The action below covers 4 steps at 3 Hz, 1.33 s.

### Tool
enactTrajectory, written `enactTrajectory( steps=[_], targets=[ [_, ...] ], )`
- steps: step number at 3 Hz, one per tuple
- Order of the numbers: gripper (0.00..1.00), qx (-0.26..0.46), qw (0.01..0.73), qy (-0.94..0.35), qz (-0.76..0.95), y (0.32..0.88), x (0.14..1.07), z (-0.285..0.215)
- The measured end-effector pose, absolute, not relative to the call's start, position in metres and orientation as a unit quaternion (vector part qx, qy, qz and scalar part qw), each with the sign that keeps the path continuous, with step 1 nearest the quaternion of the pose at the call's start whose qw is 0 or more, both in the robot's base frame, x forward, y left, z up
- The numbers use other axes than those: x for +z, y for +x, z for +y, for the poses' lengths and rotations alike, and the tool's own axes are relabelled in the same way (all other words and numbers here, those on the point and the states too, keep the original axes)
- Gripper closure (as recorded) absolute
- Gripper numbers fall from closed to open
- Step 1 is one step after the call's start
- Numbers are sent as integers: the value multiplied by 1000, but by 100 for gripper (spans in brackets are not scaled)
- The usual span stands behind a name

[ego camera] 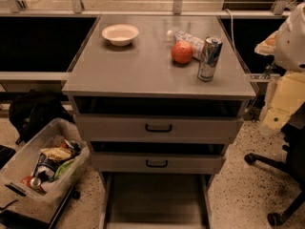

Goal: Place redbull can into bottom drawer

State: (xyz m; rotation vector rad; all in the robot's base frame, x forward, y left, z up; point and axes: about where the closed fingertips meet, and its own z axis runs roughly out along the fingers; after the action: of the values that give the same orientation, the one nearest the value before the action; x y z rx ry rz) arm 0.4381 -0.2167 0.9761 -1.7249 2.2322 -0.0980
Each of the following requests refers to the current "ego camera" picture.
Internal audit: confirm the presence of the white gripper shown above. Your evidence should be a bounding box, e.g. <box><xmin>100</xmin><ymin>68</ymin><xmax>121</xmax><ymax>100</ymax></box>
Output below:
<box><xmin>254</xmin><ymin>31</ymin><xmax>305</xmax><ymax>135</ymax></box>

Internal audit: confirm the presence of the silver blue redbull can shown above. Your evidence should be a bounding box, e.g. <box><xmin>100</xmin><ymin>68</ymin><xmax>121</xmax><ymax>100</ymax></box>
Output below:
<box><xmin>197</xmin><ymin>35</ymin><xmax>223</xmax><ymax>82</ymax></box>

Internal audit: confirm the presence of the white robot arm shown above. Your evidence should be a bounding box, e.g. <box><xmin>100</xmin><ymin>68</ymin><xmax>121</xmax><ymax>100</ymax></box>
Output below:
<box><xmin>254</xmin><ymin>3</ymin><xmax>305</xmax><ymax>135</ymax></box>

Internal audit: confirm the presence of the grey metal drawer cabinet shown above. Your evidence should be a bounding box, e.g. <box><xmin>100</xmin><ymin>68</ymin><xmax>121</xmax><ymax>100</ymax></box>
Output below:
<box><xmin>61</xmin><ymin>14</ymin><xmax>258</xmax><ymax>229</ymax></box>

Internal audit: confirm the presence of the open bottom grey drawer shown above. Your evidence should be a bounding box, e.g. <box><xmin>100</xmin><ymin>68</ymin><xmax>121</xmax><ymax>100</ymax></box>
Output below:
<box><xmin>99</xmin><ymin>173</ymin><xmax>213</xmax><ymax>229</ymax></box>

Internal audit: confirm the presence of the top grey drawer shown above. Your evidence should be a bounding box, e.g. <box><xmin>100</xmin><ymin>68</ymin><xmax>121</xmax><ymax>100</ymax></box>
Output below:
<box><xmin>75</xmin><ymin>114</ymin><xmax>243</xmax><ymax>144</ymax></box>

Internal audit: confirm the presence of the middle grey drawer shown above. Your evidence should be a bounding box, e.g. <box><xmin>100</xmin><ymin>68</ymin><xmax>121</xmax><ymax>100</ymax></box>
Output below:
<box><xmin>91</xmin><ymin>153</ymin><xmax>225</xmax><ymax>175</ymax></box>

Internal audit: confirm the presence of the red can in bin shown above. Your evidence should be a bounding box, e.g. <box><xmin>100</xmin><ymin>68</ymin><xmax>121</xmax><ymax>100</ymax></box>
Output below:
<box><xmin>21</xmin><ymin>176</ymin><xmax>41</xmax><ymax>190</ymax></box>

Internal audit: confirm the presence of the black office chair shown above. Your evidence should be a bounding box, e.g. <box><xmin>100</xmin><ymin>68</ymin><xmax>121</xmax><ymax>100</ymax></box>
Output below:
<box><xmin>244</xmin><ymin>124</ymin><xmax>305</xmax><ymax>226</ymax></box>

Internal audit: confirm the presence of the red apple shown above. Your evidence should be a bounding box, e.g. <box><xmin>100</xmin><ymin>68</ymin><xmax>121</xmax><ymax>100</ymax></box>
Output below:
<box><xmin>171</xmin><ymin>41</ymin><xmax>193</xmax><ymax>64</ymax></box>

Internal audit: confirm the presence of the white ceramic bowl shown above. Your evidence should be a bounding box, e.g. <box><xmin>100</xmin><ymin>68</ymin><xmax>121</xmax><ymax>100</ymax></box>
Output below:
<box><xmin>101</xmin><ymin>24</ymin><xmax>139</xmax><ymax>47</ymax></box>

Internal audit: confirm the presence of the green snack bag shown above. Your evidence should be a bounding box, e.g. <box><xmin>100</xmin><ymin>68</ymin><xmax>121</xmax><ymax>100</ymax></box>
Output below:
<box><xmin>54</xmin><ymin>158</ymin><xmax>74</xmax><ymax>179</ymax></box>

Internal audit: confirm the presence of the clear plastic storage bin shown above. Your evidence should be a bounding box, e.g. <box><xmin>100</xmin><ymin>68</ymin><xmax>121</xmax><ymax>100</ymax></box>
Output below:
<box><xmin>0</xmin><ymin>118</ymin><xmax>90</xmax><ymax>204</ymax></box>

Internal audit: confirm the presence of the yellow chip bag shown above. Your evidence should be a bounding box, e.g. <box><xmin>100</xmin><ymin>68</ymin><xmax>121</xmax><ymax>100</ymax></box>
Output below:
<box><xmin>41</xmin><ymin>147</ymin><xmax>72</xmax><ymax>161</ymax></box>

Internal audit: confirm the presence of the blue white snack bag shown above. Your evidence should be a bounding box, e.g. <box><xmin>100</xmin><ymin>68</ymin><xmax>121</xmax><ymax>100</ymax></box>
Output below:
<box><xmin>33</xmin><ymin>154</ymin><xmax>58</xmax><ymax>182</ymax></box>

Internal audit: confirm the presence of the black backpack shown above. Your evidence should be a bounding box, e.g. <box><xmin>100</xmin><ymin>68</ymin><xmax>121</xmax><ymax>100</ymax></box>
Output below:
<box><xmin>9</xmin><ymin>91</ymin><xmax>74</xmax><ymax>144</ymax></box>

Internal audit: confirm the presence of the white cable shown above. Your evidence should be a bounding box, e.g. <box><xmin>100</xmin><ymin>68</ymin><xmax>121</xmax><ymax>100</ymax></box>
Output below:
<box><xmin>224</xmin><ymin>8</ymin><xmax>236</xmax><ymax>51</ymax></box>

